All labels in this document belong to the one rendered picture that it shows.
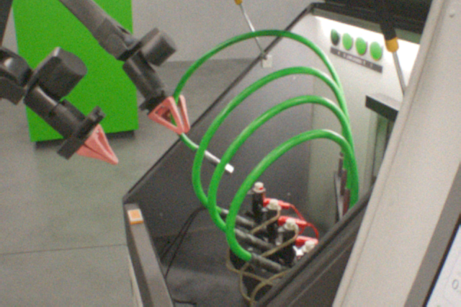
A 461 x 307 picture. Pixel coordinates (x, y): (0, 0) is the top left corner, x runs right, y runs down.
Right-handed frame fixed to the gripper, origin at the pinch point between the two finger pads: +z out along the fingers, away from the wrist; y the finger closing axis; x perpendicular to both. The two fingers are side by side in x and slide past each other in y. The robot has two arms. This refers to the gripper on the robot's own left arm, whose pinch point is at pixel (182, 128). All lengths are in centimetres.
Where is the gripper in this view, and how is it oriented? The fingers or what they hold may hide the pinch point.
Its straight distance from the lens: 109.2
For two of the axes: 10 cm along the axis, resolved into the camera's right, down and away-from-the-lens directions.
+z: 6.0, 7.9, -1.2
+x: -7.1, 6.0, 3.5
